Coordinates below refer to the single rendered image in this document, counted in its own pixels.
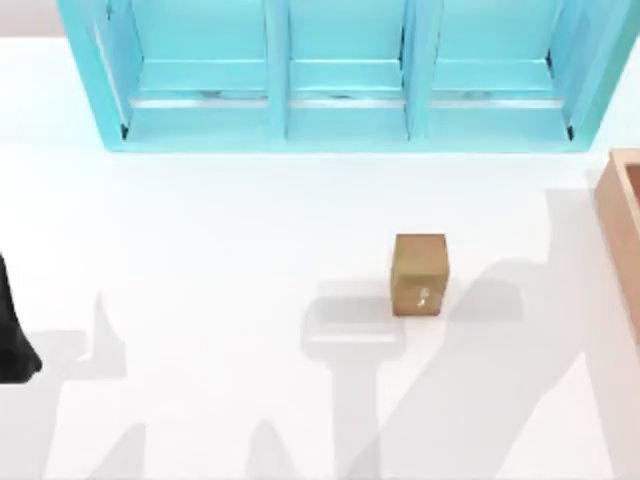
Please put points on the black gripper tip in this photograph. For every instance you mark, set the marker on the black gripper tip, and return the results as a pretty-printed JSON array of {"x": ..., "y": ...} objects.
[{"x": 12, "y": 345}]

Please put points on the light blue rack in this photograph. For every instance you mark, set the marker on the light blue rack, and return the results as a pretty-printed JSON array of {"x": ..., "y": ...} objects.
[{"x": 345, "y": 120}]

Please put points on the salmon-coloured shallow box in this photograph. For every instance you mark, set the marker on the salmon-coloured shallow box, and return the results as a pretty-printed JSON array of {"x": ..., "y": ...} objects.
[{"x": 614, "y": 240}]

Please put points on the brown cube block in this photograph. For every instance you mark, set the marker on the brown cube block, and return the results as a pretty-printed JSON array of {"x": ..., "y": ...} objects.
[{"x": 419, "y": 280}]

